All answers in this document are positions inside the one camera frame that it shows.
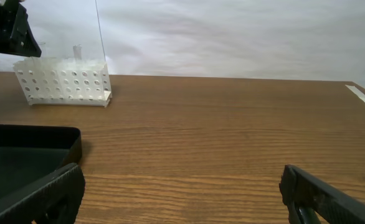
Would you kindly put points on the black tray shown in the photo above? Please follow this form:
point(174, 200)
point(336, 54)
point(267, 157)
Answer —
point(14, 161)

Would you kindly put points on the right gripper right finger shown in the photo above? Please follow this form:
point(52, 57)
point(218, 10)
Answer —
point(325, 199)

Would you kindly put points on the clear test tube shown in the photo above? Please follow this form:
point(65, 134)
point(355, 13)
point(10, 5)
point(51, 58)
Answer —
point(43, 49)
point(77, 53)

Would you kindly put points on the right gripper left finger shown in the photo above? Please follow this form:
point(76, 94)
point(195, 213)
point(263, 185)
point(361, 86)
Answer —
point(30, 205)

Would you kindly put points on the white test tube rack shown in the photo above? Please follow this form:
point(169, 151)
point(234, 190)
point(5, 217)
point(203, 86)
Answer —
point(64, 84)

